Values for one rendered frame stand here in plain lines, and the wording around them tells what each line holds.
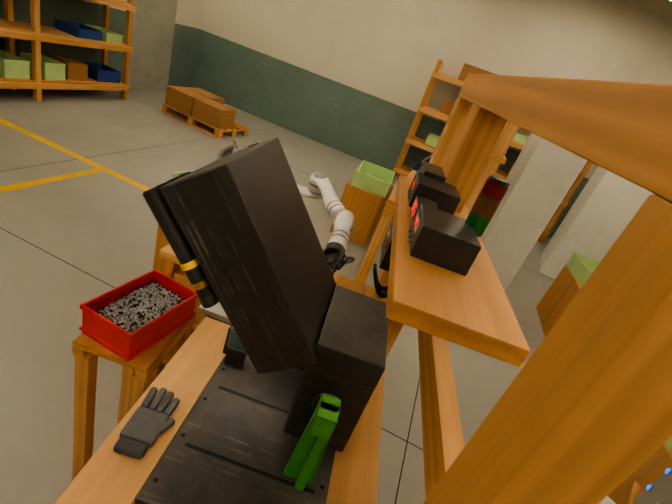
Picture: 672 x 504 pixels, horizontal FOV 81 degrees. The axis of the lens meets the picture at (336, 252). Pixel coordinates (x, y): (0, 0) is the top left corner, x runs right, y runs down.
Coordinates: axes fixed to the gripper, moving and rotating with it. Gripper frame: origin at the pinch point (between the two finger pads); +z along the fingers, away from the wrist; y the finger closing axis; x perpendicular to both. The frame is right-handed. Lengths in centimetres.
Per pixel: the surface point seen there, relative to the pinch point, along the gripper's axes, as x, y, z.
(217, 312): -18.4, -17.0, 29.3
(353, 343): 0.2, 18.2, 32.2
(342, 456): 31, 1, 46
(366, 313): 4.6, 16.9, 17.5
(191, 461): -1, -21, 62
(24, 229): -56, -260, -81
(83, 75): -171, -450, -412
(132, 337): -21, -50, 34
